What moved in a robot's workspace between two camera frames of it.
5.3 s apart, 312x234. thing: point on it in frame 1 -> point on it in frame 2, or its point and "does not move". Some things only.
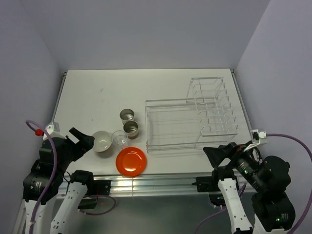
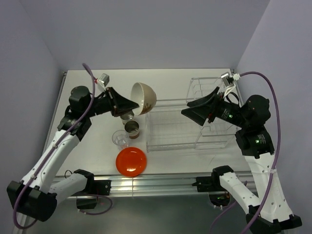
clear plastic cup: (120, 140) does not move
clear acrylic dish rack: (204, 118) does not move
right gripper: (216, 154) -> (199, 113)
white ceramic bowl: (102, 141) -> (144, 96)
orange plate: (130, 161) does not move
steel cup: (126, 114) does not move
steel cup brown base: (131, 127) does not move
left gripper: (85, 143) -> (118, 105)
